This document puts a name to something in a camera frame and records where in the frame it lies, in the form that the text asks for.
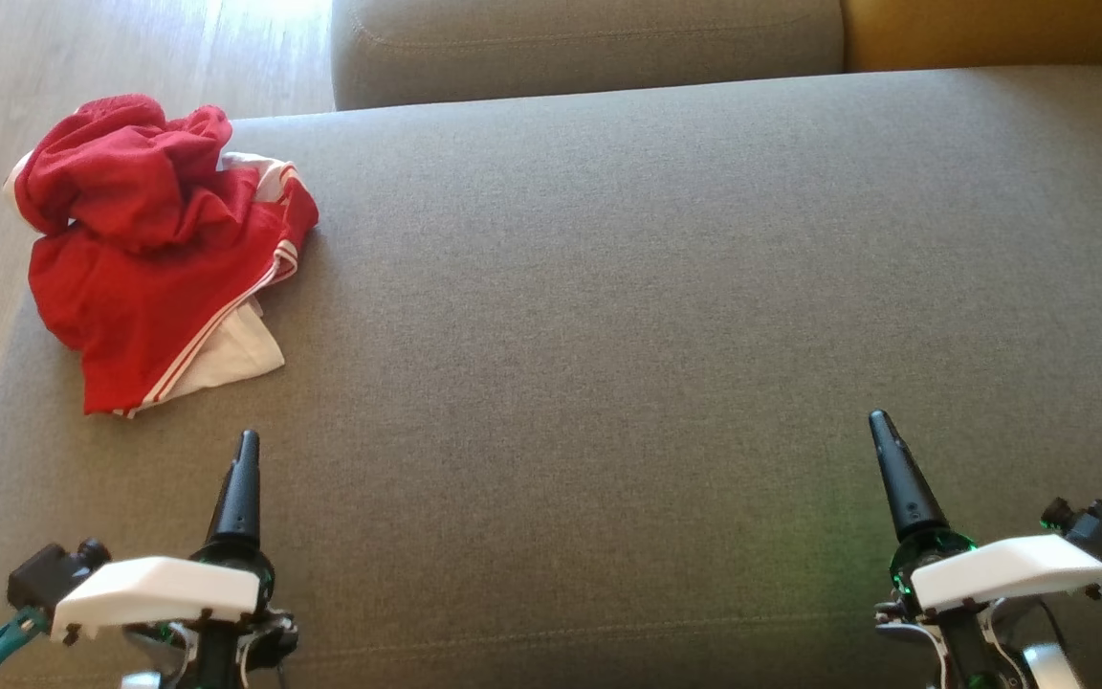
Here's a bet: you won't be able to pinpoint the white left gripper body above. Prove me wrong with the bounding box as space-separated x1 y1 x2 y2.
51 541 276 642

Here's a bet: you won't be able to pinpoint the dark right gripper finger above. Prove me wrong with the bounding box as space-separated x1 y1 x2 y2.
868 410 950 543

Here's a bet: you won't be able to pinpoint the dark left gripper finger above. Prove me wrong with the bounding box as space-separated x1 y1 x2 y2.
206 430 263 549

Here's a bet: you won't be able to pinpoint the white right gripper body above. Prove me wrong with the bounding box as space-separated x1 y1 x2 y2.
889 527 1102 614

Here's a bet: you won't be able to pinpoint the red shorts white side panel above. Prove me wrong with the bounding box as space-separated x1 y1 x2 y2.
4 93 298 255

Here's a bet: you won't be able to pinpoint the red garment white stripes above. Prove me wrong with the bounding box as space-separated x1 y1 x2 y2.
28 158 320 419

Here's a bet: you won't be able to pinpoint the grey sofa seat cushion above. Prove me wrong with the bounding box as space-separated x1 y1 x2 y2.
0 65 1102 689

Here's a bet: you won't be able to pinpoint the yellow sofa cushion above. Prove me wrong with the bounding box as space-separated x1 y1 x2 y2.
841 0 1102 74

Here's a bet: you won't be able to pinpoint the grey sofa back cushion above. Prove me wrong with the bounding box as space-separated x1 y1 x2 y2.
331 0 848 112

